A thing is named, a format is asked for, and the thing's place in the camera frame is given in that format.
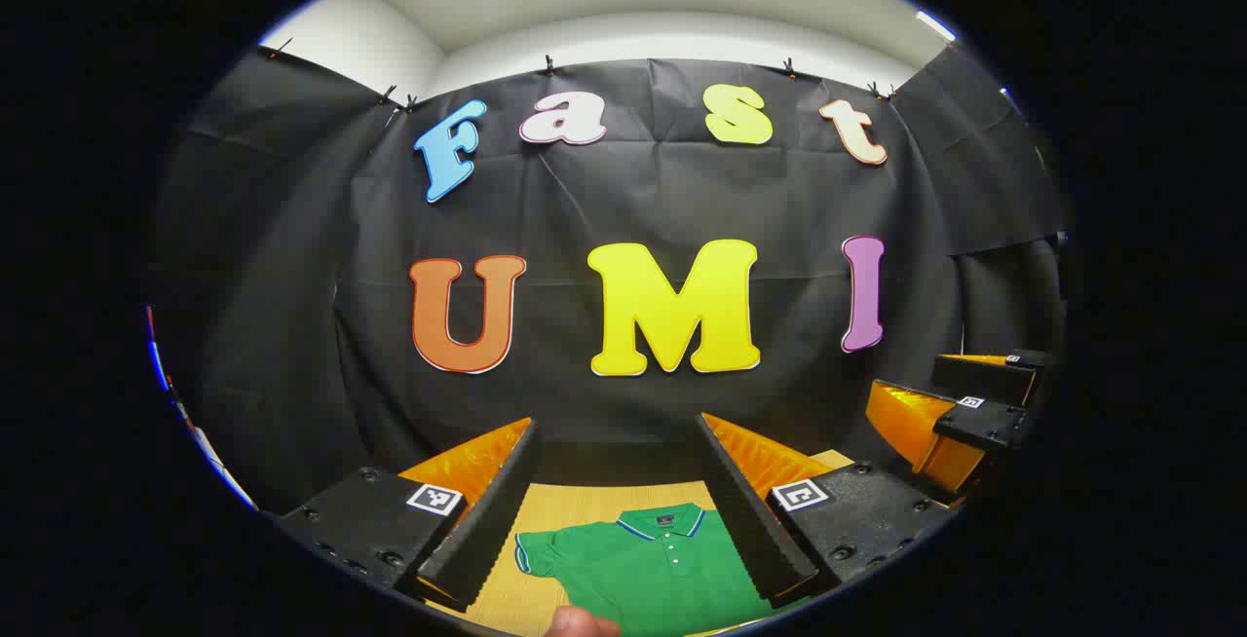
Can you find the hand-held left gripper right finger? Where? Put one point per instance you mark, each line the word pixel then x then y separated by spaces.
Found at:
pixel 755 530

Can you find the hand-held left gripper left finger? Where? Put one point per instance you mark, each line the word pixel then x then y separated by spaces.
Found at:
pixel 492 530

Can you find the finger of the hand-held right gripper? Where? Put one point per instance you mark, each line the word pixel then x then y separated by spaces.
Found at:
pixel 984 426
pixel 984 379

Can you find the green T-shirt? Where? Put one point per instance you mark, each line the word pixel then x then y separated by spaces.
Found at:
pixel 662 569

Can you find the ceiling light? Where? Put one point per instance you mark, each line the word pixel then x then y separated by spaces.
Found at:
pixel 935 25

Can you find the black backdrop cloth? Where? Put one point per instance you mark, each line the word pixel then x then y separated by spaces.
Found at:
pixel 633 189

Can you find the row of black clips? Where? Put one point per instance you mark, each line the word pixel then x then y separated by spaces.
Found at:
pixel 549 65

